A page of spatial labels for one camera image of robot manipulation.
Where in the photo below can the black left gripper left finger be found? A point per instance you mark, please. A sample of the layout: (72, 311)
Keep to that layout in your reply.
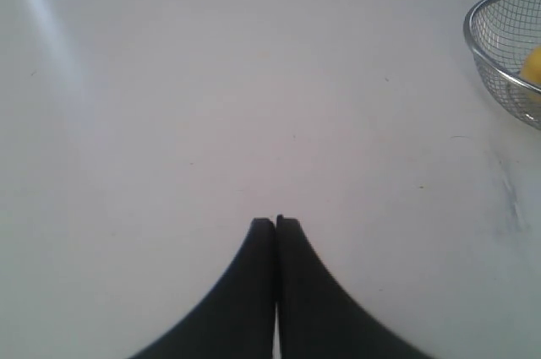
(236, 319)

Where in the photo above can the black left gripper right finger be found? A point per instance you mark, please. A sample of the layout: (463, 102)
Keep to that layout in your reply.
(316, 317)

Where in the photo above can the yellow lemon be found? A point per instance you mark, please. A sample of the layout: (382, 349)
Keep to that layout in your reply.
(531, 72)

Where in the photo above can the oval wire mesh basket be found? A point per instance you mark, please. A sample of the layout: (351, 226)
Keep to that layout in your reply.
(501, 34)

